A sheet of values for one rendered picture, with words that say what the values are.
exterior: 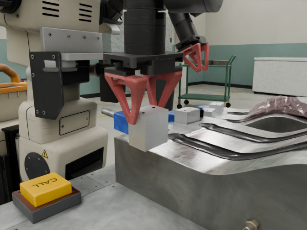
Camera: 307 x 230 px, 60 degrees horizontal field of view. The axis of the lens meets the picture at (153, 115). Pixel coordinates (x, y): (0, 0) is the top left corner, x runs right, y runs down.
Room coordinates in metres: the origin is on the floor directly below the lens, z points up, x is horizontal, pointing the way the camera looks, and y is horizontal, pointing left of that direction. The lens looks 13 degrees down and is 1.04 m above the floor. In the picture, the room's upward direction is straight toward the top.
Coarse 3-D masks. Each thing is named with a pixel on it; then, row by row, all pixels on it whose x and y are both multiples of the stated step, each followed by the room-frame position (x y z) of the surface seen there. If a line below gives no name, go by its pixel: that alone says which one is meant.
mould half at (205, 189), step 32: (192, 128) 0.53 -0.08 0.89; (128, 160) 0.44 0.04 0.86; (160, 160) 0.39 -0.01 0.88; (192, 160) 0.37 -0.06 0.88; (224, 160) 0.38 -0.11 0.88; (256, 160) 0.33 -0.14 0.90; (288, 160) 0.27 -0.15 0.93; (160, 192) 0.39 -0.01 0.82; (192, 192) 0.35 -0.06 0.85; (224, 192) 0.31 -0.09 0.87; (256, 192) 0.28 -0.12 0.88; (288, 192) 0.26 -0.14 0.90; (224, 224) 0.31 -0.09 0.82; (288, 224) 0.26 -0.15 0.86
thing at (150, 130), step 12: (144, 108) 0.39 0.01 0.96; (156, 108) 0.39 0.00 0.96; (120, 120) 0.40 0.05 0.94; (144, 120) 0.36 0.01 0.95; (156, 120) 0.37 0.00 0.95; (132, 132) 0.38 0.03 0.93; (144, 132) 0.36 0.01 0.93; (156, 132) 0.37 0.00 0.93; (132, 144) 0.38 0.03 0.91; (144, 144) 0.36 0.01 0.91; (156, 144) 0.38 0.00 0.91
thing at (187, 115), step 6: (186, 108) 0.60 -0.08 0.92; (192, 108) 0.60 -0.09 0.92; (174, 114) 0.60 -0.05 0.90; (180, 114) 0.57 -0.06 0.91; (186, 114) 0.56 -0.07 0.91; (192, 114) 0.57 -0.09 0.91; (198, 114) 0.59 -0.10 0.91; (168, 120) 0.60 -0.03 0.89; (174, 120) 0.59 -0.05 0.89; (180, 120) 0.57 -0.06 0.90; (186, 120) 0.56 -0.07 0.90; (192, 120) 0.57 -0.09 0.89; (198, 120) 0.59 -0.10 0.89
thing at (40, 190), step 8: (48, 176) 0.42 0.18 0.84; (56, 176) 0.42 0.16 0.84; (24, 184) 0.39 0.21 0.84; (32, 184) 0.39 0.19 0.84; (40, 184) 0.39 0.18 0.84; (48, 184) 0.39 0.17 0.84; (56, 184) 0.39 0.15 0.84; (64, 184) 0.39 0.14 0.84; (24, 192) 0.38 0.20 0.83; (32, 192) 0.36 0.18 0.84; (40, 192) 0.36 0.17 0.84; (48, 192) 0.37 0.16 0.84; (56, 192) 0.37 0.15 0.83; (64, 192) 0.38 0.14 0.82; (32, 200) 0.36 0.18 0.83; (40, 200) 0.36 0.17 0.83; (48, 200) 0.37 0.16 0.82
